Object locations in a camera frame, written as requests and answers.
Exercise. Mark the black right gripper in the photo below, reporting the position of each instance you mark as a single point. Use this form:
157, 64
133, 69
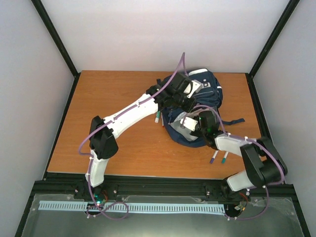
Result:
192, 133

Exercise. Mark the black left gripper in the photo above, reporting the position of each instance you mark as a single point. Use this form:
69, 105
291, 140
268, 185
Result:
189, 107

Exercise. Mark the navy blue student backpack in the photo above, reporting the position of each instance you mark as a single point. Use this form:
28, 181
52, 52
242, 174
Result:
210, 99

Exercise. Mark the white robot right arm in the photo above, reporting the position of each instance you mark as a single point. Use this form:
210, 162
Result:
262, 162

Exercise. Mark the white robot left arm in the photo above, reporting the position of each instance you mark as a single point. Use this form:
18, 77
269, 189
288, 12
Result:
176, 92

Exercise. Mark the purple capped white marker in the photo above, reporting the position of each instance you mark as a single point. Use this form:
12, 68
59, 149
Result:
214, 156

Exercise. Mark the white green glue stick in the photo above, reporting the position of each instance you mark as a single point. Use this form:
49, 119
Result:
157, 117

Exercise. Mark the green capped white marker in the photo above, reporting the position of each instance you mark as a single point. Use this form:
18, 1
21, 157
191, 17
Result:
224, 157

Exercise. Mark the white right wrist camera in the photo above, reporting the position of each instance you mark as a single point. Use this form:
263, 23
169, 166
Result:
189, 123

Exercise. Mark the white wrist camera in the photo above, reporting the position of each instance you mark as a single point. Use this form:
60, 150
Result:
193, 87
189, 123

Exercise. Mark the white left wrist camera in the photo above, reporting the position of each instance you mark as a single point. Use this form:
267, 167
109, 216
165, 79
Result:
193, 87

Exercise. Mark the black frame post right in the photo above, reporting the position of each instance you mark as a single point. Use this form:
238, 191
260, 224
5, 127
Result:
283, 19

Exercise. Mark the black frame post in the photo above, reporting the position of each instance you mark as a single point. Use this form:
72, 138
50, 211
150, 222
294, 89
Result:
283, 19
42, 12

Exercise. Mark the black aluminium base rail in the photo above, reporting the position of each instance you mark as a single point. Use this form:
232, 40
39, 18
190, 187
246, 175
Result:
115, 187

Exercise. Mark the light blue slotted cable duct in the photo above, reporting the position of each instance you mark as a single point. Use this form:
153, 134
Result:
137, 208

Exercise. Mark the black frame post left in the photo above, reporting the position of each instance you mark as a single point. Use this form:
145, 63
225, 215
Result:
42, 12

